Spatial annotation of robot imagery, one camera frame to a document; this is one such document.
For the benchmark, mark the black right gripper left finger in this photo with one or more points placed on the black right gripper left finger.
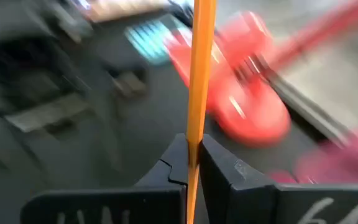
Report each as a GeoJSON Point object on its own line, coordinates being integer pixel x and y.
{"type": "Point", "coordinates": [120, 205]}

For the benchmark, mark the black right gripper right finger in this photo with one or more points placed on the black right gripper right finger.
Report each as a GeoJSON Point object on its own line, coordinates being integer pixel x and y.
{"type": "Point", "coordinates": [244, 199]}

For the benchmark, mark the pink plastic pencil case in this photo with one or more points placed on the pink plastic pencil case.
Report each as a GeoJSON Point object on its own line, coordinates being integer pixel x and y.
{"type": "Point", "coordinates": [337, 165]}

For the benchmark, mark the yellow wooden pencil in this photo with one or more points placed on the yellow wooden pencil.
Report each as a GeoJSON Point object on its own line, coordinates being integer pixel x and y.
{"type": "Point", "coordinates": [199, 77]}

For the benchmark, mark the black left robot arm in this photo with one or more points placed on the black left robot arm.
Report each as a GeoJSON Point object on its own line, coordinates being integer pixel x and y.
{"type": "Point", "coordinates": [26, 77]}

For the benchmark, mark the blue calculator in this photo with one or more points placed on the blue calculator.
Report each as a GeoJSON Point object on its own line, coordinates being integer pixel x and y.
{"type": "Point", "coordinates": [149, 43]}

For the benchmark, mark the black aluminium rig frame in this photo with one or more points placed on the black aluminium rig frame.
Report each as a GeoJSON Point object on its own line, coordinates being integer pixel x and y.
{"type": "Point", "coordinates": [306, 109]}

